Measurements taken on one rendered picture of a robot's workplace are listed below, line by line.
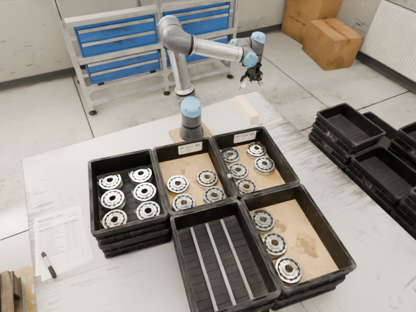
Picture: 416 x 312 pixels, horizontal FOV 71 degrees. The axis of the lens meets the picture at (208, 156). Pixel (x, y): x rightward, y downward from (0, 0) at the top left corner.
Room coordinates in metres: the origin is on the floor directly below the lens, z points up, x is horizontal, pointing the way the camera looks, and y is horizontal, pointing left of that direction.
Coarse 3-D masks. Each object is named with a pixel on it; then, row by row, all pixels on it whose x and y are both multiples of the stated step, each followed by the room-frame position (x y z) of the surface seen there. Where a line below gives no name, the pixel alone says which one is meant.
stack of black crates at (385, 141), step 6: (366, 114) 2.06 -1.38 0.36; (372, 114) 2.05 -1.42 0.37; (372, 120) 2.03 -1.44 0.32; (378, 120) 1.98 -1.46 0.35; (384, 126) 1.92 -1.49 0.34; (390, 126) 1.88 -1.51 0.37; (390, 132) 1.86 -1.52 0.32; (396, 132) 1.82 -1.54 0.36; (384, 138) 1.85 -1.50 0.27; (390, 138) 1.84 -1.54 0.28; (384, 144) 1.77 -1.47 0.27; (390, 144) 1.78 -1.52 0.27
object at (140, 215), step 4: (144, 204) 0.72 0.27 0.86; (148, 204) 0.72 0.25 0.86; (152, 204) 0.72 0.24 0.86; (156, 204) 0.72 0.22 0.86; (140, 208) 0.70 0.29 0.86; (156, 208) 0.70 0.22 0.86; (136, 212) 0.68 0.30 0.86; (140, 212) 0.68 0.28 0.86; (156, 212) 0.68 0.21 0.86; (140, 216) 0.66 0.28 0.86; (144, 216) 0.66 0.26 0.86; (148, 216) 0.66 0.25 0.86; (152, 216) 0.66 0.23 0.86
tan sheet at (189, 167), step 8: (176, 160) 1.01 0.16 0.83; (184, 160) 1.01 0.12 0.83; (192, 160) 1.02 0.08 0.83; (200, 160) 1.02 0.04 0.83; (208, 160) 1.02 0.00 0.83; (160, 168) 0.95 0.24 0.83; (168, 168) 0.96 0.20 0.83; (176, 168) 0.96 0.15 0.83; (184, 168) 0.96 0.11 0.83; (192, 168) 0.96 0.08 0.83; (200, 168) 0.96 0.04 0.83; (208, 168) 0.96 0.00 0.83; (168, 176) 0.90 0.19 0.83; (184, 176) 0.91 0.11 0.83; (192, 176) 0.91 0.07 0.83; (192, 184) 0.86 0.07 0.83; (192, 192) 0.82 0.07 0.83; (200, 192) 0.82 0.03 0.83; (200, 200) 0.77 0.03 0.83
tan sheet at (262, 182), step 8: (240, 152) 1.08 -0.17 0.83; (240, 160) 1.03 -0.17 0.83; (248, 160) 1.03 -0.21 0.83; (248, 168) 0.97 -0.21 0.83; (248, 176) 0.92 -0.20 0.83; (256, 176) 0.92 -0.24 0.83; (264, 176) 0.92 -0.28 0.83; (272, 176) 0.92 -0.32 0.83; (280, 176) 0.93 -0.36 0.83; (256, 184) 0.87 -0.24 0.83; (264, 184) 0.87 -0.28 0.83; (272, 184) 0.87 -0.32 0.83
